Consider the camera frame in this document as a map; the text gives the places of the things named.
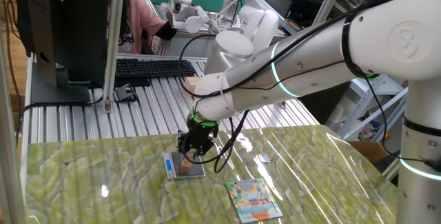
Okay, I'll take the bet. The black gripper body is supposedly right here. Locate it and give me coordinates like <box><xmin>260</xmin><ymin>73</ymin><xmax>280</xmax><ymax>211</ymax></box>
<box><xmin>185</xmin><ymin>122</ymin><xmax>220</xmax><ymax>147</ymax></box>

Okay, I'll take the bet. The black monitor cable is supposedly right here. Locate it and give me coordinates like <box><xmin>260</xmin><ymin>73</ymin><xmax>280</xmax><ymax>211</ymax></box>
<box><xmin>15</xmin><ymin>94</ymin><xmax>105</xmax><ymax>145</ymax></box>

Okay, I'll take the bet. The large wooden block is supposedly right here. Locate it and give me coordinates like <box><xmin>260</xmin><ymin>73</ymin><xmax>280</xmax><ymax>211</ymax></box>
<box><xmin>184</xmin><ymin>76</ymin><xmax>201</xmax><ymax>94</ymax></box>

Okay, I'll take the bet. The person in pink shirt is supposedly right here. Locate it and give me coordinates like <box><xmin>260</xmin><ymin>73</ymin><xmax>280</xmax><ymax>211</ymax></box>
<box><xmin>116</xmin><ymin>0</ymin><xmax>178</xmax><ymax>55</ymax></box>

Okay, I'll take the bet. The white handheld controller device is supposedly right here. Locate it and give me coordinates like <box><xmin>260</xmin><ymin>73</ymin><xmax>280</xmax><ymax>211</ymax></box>
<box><xmin>160</xmin><ymin>0</ymin><xmax>211</xmax><ymax>34</ymax></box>

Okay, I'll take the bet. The black power adapter box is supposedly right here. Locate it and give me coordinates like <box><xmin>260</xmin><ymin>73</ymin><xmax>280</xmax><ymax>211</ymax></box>
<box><xmin>373</xmin><ymin>150</ymin><xmax>402</xmax><ymax>176</ymax></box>

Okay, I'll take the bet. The black keyboard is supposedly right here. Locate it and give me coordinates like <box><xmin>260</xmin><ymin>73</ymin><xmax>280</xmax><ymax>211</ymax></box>
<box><xmin>115</xmin><ymin>58</ymin><xmax>197</xmax><ymax>79</ymax></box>

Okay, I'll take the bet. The cartoon bus puzzle board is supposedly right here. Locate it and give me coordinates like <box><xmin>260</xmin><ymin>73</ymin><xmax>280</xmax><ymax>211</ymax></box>
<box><xmin>225</xmin><ymin>177</ymin><xmax>284</xmax><ymax>224</ymax></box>

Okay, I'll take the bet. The small wooden cube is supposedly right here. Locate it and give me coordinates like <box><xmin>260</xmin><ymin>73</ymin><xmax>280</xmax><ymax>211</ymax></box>
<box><xmin>179</xmin><ymin>152</ymin><xmax>196</xmax><ymax>175</ymax></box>

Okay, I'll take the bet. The silver digital pocket scale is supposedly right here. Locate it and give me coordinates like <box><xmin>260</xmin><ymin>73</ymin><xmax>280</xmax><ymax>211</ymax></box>
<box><xmin>163</xmin><ymin>150</ymin><xmax>207</xmax><ymax>181</ymax></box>

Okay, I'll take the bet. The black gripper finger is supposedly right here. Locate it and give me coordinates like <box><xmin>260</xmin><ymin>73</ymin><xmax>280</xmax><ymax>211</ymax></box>
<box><xmin>176</xmin><ymin>131</ymin><xmax>190</xmax><ymax>156</ymax></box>
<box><xmin>195</xmin><ymin>141</ymin><xmax>214</xmax><ymax>158</ymax></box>

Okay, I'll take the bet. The black computer case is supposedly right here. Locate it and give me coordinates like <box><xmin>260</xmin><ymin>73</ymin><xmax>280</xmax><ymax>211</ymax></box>
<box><xmin>299</xmin><ymin>81</ymin><xmax>351</xmax><ymax>125</ymax></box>

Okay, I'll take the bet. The green marble pattern mat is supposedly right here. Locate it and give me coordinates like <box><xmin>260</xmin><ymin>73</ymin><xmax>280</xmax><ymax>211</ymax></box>
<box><xmin>22</xmin><ymin>123</ymin><xmax>399</xmax><ymax>224</ymax></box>

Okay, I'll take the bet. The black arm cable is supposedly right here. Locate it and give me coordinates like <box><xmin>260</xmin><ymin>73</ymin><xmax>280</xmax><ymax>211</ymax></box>
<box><xmin>177</xmin><ymin>0</ymin><xmax>441</xmax><ymax>175</ymax></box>

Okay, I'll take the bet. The brown cardboard box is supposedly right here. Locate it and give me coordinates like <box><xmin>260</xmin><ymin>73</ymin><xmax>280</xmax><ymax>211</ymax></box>
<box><xmin>347</xmin><ymin>140</ymin><xmax>397</xmax><ymax>165</ymax></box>

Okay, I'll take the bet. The black computer monitor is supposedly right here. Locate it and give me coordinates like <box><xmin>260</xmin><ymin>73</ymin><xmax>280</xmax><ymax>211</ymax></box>
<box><xmin>13</xmin><ymin>0</ymin><xmax>111</xmax><ymax>107</ymax></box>

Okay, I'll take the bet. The black phone stand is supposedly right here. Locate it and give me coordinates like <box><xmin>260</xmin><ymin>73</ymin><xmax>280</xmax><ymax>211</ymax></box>
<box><xmin>113</xmin><ymin>83</ymin><xmax>139</xmax><ymax>103</ymax></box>

